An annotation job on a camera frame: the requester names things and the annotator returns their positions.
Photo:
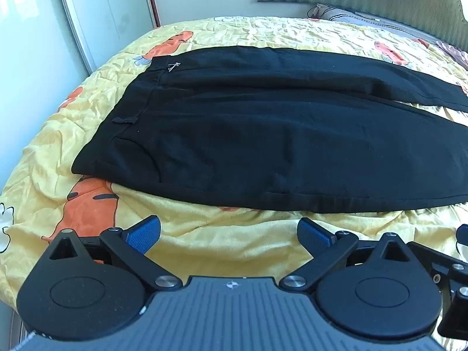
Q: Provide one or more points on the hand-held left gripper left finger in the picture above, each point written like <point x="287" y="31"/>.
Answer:
<point x="144" y="233"/>

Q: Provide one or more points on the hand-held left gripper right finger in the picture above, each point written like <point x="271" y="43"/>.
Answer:
<point x="313" y="237"/>

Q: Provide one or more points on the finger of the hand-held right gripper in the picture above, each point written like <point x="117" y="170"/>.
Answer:
<point x="444" y="265"/>

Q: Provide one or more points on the black pants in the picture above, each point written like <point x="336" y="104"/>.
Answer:
<point x="237" y="135"/>

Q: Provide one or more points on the yellow carrot printed blanket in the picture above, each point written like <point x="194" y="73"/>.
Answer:
<point x="226" y="243"/>

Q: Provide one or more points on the white sliding wardrobe door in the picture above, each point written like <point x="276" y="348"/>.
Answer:
<point x="29" y="62"/>
<point x="109" y="7"/>

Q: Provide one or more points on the pink patterned pillow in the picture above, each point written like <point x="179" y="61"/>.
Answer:
<point x="455" y="53"/>

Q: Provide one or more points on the grey patterned pillow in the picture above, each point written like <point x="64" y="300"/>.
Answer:
<point x="365" y="18"/>

